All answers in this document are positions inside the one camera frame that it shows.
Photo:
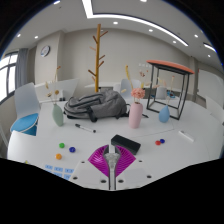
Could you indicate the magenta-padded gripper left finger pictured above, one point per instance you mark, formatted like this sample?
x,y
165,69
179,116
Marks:
x,y
96,161

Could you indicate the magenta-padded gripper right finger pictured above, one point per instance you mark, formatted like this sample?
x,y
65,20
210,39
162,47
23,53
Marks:
x,y
127,161

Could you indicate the black rectangular box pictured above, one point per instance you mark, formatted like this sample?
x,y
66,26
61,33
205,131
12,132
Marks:
x,y
126,144

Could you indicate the large blue round magnet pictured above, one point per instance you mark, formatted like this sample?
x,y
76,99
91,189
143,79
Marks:
x,y
72,149

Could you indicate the black and white marker pen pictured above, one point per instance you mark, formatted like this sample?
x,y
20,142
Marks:
x,y
85,128

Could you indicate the red round magnet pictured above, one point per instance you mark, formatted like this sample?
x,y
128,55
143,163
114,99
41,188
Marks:
x,y
157,142

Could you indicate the orange round magnet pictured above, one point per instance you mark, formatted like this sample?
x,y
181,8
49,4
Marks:
x,y
58,156

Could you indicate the green round magnet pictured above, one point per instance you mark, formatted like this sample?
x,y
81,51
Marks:
x,y
61,145

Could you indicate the small blue round magnet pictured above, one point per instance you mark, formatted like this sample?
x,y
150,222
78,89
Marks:
x,y
162,141

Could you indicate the pink vase with dried flowers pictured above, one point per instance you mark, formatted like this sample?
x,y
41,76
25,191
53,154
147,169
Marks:
x,y
135,116

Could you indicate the grey backpack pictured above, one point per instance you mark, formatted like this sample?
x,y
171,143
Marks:
x,y
100,105

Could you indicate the blue vase with dried stems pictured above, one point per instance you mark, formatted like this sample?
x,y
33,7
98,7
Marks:
x,y
164,115

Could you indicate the green vase with dried flowers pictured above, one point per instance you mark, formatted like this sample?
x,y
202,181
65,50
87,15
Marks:
x,y
57,116

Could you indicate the white rectangular bar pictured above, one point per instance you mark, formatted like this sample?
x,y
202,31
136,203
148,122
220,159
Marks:
x,y
186,136

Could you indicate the plain white chair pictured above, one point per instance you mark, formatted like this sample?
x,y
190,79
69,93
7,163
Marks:
x,y
128,87

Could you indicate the white back desk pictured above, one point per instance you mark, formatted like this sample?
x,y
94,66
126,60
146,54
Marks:
x,y
68,88

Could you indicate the white chair with blue cushion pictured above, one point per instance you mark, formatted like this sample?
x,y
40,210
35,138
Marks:
x,y
25,106

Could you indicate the wooden coat rack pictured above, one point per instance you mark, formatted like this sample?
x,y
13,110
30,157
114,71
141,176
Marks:
x,y
98,56

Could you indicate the grey curtain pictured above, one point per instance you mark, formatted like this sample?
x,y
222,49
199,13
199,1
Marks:
x,y
21,68

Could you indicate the window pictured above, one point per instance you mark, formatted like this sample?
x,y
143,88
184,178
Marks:
x,y
6,76

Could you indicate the recessed ceiling lights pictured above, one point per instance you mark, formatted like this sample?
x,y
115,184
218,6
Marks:
x,y
115,22

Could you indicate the ceiling light strip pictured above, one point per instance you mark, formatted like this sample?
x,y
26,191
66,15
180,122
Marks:
x,y
87,8

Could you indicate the black frame orange-top side table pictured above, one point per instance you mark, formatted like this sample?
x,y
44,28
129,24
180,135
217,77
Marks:
x,y
170,66

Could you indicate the round wall clock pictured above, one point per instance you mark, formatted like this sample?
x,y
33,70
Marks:
x,y
45,51

